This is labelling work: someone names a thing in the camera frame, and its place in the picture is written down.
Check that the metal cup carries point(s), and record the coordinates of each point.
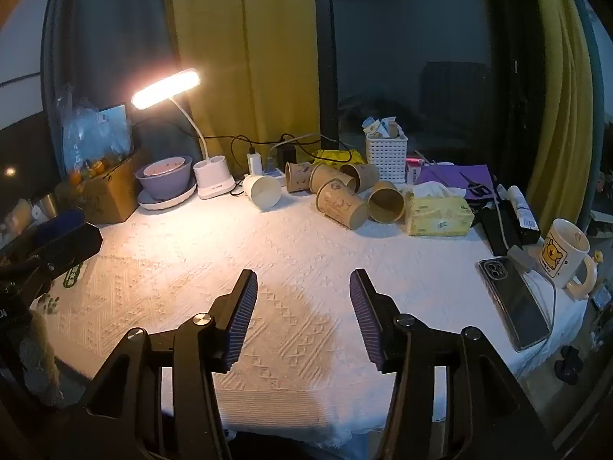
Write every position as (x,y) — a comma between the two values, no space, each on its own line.
(47,206)

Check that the white power strip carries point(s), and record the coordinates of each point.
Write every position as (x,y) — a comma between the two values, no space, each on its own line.
(274,171)

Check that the yellow tissue pack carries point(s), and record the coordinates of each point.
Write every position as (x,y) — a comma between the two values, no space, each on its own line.
(438,215)

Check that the white bear print mug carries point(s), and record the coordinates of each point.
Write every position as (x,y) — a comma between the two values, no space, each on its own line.
(562,254)

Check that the dark screen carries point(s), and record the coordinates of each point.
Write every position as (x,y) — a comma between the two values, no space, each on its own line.
(24,153)

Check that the brown paper cup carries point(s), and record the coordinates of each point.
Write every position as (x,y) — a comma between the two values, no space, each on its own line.
(386,203)
(365,175)
(298,177)
(341,206)
(323,176)

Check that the white textured tablecloth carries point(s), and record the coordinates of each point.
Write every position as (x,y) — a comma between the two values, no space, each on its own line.
(297,254)

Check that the purple bowl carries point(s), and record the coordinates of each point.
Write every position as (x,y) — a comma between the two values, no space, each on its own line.
(163,184)

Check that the white charger plug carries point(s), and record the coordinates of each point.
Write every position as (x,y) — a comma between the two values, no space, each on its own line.
(255,163)

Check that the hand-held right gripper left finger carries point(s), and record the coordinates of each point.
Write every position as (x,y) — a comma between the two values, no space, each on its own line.
(238,326)

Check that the white desk lamp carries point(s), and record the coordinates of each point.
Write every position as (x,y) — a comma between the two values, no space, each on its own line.
(214,177)

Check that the white cup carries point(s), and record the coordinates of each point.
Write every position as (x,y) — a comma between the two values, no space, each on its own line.
(264,192)

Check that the smartphone in clear case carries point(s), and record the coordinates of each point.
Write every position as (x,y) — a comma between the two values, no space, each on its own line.
(515,304)

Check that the yellow curtain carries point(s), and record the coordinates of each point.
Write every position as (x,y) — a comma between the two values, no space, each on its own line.
(558,105)
(244,57)

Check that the cardboard box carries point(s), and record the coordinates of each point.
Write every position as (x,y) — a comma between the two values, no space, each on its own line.
(112,196)

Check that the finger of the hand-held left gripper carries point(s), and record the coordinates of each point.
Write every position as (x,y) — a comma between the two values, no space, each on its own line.
(72,244)

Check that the black power adapter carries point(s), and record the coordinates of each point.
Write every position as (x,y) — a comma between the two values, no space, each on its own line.
(289,149)

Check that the white plastic basket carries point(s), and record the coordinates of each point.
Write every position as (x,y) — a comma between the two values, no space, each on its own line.
(386,155)

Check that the white plate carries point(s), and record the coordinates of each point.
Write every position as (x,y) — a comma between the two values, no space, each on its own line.
(168,204)

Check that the clear plastic bag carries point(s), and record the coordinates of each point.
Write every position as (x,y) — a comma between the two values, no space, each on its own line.
(91,134)

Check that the yellow packet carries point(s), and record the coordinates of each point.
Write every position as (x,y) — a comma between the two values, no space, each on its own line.
(337,156)

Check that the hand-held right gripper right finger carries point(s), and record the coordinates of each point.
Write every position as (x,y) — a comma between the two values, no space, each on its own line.
(368,326)

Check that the pink box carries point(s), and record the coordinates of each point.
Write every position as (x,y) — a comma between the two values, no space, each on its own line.
(413,170)

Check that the grey curtain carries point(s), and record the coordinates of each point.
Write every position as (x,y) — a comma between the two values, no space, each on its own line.
(110,33)

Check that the white spray bottle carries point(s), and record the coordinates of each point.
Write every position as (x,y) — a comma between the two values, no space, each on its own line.
(519,206)

